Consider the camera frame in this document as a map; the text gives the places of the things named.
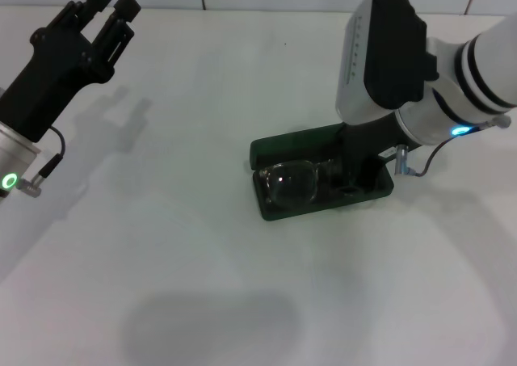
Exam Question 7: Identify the green glasses case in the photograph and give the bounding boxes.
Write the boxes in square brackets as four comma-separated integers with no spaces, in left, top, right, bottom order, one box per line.
[249,124,395,222]

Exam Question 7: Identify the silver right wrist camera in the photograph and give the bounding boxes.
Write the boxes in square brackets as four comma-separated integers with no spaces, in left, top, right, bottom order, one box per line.
[335,0,440,125]

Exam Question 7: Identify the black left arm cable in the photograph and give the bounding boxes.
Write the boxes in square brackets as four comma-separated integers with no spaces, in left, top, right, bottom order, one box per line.
[16,125,66,197]

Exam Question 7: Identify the clear white glasses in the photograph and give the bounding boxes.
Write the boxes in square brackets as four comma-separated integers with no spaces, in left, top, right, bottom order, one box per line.
[257,158,364,208]

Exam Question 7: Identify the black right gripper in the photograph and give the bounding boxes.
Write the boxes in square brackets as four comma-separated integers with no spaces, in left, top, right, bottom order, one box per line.
[337,113,407,196]

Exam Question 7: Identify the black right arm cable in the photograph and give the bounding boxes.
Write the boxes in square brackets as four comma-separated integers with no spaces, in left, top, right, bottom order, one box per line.
[393,115,513,178]

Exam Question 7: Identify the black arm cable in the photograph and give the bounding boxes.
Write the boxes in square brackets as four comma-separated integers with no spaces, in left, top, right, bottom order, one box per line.
[393,115,513,178]
[16,125,66,197]

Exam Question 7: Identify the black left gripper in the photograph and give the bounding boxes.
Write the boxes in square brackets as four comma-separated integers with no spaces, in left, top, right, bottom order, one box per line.
[0,0,142,144]

